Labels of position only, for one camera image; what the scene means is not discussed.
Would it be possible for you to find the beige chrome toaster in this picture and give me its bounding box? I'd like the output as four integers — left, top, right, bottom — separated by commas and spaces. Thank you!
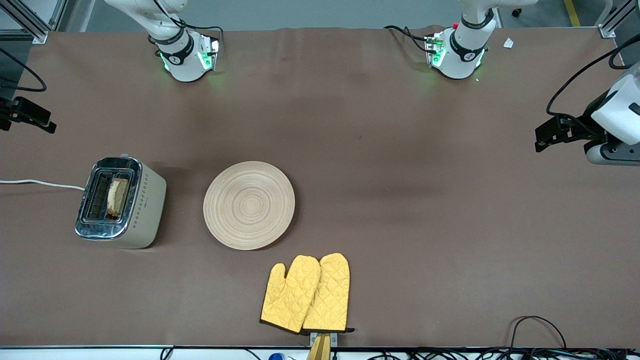
75, 154, 167, 249

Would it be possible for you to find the black base cable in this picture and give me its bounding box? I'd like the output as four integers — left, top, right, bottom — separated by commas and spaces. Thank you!
177, 19, 224, 37
384, 25, 432, 53

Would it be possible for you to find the wooden stand post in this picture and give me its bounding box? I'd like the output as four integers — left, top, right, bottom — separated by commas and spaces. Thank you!
306, 332, 332, 360

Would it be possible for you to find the brown toast slice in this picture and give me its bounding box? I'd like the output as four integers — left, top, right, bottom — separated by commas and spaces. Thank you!
106, 177, 130, 219

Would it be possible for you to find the brown table cover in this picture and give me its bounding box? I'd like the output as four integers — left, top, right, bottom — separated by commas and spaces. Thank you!
0, 26, 640, 348

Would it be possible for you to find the black right base cable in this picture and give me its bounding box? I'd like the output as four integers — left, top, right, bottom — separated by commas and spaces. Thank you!
177, 19, 224, 37

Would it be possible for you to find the black looped cable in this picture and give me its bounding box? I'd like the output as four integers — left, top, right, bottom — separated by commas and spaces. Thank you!
509, 315, 567, 350

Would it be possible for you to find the yellow quilted oven mitt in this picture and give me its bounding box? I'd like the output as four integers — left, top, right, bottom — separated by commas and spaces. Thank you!
260, 255, 322, 335
301, 252, 356, 334

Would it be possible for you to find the round wooden plate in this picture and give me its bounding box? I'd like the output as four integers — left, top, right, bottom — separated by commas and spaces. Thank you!
203, 161, 296, 251

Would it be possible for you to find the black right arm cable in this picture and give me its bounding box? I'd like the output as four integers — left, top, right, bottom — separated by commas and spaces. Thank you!
0, 48, 47, 93

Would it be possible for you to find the small metal bracket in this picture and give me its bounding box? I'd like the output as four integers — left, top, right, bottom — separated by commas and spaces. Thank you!
309, 331, 339, 347

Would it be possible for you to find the white toaster power cable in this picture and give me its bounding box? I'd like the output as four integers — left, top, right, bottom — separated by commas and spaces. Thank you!
0, 179, 86, 192

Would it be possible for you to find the aluminium frame profile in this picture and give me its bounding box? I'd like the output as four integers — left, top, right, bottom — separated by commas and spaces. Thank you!
0, 0, 68, 45
597, 0, 640, 39

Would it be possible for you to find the black cables bundle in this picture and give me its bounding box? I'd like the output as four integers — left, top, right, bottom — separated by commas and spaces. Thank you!
350, 347, 640, 360

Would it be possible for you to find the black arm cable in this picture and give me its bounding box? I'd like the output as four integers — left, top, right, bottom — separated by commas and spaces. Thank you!
0, 48, 47, 93
546, 34, 640, 118

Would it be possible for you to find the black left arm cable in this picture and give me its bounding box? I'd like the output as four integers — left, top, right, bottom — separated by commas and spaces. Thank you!
546, 34, 640, 118

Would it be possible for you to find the black left base cable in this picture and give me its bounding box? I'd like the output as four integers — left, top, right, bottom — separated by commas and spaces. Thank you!
384, 25, 432, 53

